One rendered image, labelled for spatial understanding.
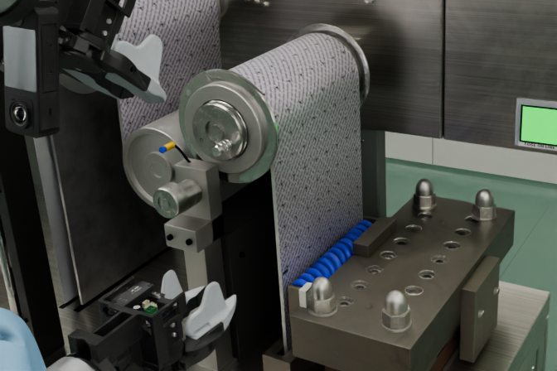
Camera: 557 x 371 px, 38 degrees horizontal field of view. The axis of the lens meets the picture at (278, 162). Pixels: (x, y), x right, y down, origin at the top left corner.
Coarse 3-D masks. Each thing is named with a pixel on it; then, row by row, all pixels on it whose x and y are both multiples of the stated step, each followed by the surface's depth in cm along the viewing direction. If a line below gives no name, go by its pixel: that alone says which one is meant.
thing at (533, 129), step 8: (528, 112) 113; (536, 112) 112; (544, 112) 112; (552, 112) 111; (528, 120) 113; (536, 120) 113; (544, 120) 112; (552, 120) 111; (528, 128) 114; (536, 128) 113; (544, 128) 112; (552, 128) 112; (528, 136) 114; (536, 136) 113; (544, 136) 113; (552, 136) 112
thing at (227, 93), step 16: (192, 96) 100; (208, 96) 99; (224, 96) 98; (240, 96) 97; (192, 112) 101; (240, 112) 97; (256, 112) 97; (256, 128) 97; (192, 144) 103; (256, 144) 98; (208, 160) 103; (240, 160) 100; (256, 160) 99
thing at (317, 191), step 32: (352, 128) 117; (288, 160) 102; (320, 160) 110; (352, 160) 118; (288, 192) 104; (320, 192) 111; (352, 192) 120; (288, 224) 105; (320, 224) 112; (352, 224) 122; (288, 256) 106; (320, 256) 114
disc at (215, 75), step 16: (192, 80) 101; (208, 80) 99; (224, 80) 98; (240, 80) 97; (256, 96) 96; (272, 112) 96; (272, 128) 97; (272, 144) 98; (272, 160) 99; (224, 176) 104; (240, 176) 102; (256, 176) 101
